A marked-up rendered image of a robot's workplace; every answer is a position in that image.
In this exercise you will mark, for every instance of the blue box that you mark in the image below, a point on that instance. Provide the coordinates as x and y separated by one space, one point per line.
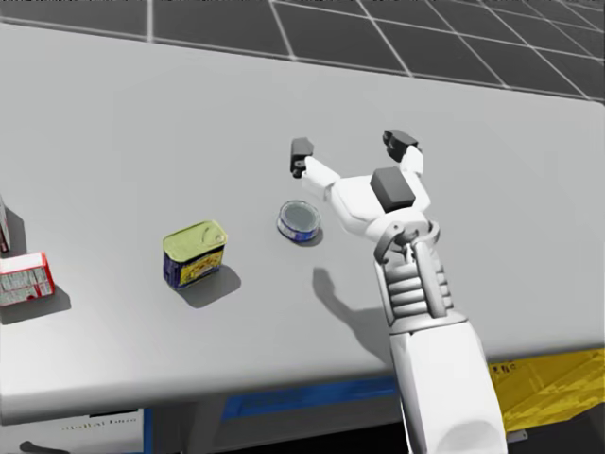
307 397

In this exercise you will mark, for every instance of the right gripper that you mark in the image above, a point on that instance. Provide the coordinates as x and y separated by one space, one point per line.
354 201

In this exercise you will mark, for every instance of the blue flat can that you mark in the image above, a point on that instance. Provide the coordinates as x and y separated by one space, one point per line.
299 221

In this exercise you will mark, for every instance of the yellow box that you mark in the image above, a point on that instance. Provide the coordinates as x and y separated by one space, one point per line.
553 388

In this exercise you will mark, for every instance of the green and blue rectangular can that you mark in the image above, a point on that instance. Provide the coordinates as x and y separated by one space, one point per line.
196 253

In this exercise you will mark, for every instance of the red and white carton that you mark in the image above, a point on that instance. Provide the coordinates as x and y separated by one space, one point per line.
23 281
3 227

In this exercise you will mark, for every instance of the white box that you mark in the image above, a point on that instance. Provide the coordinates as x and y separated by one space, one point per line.
71 432

